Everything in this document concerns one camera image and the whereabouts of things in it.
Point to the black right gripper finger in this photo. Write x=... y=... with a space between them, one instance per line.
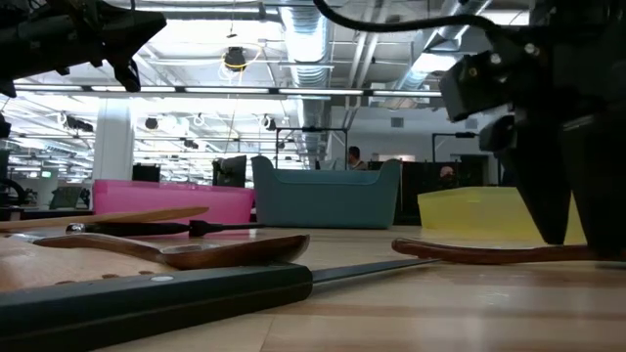
x=543 y=171
x=601 y=186

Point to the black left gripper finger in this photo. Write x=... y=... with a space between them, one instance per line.
x=122 y=22
x=129 y=51

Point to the black knife with steel pommel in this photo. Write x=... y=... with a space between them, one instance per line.
x=127 y=229

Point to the bamboo fork spatula with label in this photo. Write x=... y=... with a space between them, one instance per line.
x=49 y=266

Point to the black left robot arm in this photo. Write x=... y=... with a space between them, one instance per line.
x=5 y=127

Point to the yellow translucent plastic bin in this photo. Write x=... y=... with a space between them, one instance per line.
x=469 y=215

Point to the person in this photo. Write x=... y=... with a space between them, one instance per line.
x=356 y=157
x=447 y=178

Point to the white building column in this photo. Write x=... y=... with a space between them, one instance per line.
x=113 y=146

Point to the long ceiling light strip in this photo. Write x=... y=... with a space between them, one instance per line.
x=235 y=90

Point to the small black monitor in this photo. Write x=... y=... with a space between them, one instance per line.
x=146 y=173

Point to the black partition panel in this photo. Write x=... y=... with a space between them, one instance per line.
x=411 y=195

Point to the pink translucent plastic bin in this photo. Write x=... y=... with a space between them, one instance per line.
x=171 y=200

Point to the black tilted monitor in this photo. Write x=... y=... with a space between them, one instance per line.
x=230 y=171

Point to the teal plastic bin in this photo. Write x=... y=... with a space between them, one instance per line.
x=318 y=200

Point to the black metal frame stand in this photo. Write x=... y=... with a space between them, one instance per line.
x=313 y=129
x=464 y=134

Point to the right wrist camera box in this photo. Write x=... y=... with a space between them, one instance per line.
x=479 y=88

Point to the slanted silver ceiling duct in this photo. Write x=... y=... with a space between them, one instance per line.
x=464 y=7

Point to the large silver ceiling duct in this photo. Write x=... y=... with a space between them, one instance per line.
x=305 y=34

